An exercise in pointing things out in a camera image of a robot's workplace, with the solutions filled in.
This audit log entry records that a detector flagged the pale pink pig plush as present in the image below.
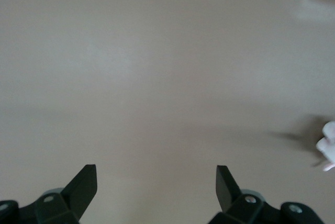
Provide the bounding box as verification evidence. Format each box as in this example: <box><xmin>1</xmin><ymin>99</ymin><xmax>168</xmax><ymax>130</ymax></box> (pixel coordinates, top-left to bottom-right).
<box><xmin>316</xmin><ymin>120</ymin><xmax>335</xmax><ymax>173</ymax></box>

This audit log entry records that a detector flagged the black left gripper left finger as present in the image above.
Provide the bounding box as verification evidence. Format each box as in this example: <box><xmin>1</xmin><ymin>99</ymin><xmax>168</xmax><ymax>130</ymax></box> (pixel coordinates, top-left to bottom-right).
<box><xmin>0</xmin><ymin>164</ymin><xmax>98</xmax><ymax>224</ymax></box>

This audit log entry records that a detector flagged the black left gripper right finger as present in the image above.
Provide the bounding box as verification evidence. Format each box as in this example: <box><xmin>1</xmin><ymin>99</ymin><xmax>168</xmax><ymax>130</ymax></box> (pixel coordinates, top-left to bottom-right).
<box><xmin>209</xmin><ymin>165</ymin><xmax>325</xmax><ymax>224</ymax></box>

